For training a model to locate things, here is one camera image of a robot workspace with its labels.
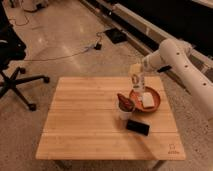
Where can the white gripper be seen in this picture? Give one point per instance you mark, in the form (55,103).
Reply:
(136,68)

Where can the black smartphone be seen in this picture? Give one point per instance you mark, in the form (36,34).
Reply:
(138,127)

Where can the long metal rail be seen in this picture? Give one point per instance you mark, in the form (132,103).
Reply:
(134,20)

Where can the black office chair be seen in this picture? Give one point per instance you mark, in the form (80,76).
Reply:
(12,48)

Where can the white plastic bottle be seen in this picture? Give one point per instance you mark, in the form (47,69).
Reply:
(138,82)

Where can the white cup with brown contents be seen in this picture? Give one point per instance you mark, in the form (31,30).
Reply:
(125,106)

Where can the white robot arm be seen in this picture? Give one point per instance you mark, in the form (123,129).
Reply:
(175,53)

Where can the wooden table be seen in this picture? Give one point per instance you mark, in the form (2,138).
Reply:
(83,124)

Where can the black power adapter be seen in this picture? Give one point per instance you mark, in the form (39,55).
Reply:
(98,46)

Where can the black floor mat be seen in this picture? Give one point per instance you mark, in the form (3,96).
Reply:
(115,35)

